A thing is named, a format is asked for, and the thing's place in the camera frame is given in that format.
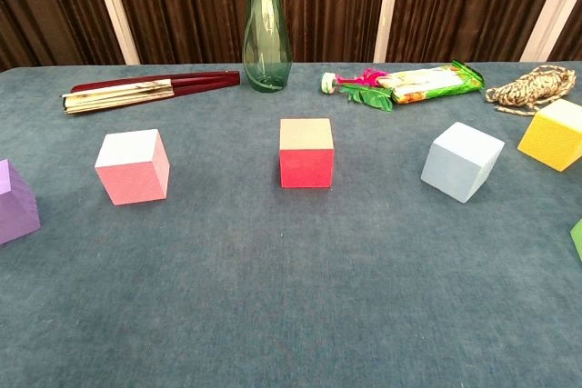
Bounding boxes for red foam cube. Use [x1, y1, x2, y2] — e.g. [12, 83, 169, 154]
[278, 117, 336, 190]

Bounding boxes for pink foam cube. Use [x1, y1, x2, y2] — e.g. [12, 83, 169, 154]
[94, 128, 171, 206]

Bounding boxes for light blue foam cube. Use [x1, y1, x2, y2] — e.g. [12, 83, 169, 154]
[420, 122, 506, 204]

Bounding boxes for colourful feather shuttlecock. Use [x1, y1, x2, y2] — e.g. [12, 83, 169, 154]
[320, 67, 395, 114]

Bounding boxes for blue felt table mat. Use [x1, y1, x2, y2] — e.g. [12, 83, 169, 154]
[0, 60, 582, 388]

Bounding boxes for green spray bottle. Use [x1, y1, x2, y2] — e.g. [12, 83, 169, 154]
[243, 0, 293, 94]

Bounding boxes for white green snack packet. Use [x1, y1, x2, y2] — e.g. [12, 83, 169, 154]
[386, 59, 487, 105]

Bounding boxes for folded red paper fan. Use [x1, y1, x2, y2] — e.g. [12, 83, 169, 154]
[60, 70, 242, 115]

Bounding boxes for brown pleated curtain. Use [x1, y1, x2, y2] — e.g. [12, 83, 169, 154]
[0, 0, 582, 72]

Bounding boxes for yellow foam cube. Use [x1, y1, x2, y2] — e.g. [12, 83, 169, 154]
[517, 98, 582, 174]

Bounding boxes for purple foam cube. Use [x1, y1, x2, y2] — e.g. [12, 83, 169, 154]
[0, 158, 42, 246]

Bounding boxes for green foam cube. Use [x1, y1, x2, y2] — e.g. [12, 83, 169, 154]
[569, 218, 582, 264]

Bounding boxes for white frame post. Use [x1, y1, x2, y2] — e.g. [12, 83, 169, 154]
[87, 0, 141, 65]
[373, 0, 405, 64]
[520, 0, 582, 62]

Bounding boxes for beige rope bundle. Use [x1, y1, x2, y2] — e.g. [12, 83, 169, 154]
[484, 65, 582, 117]

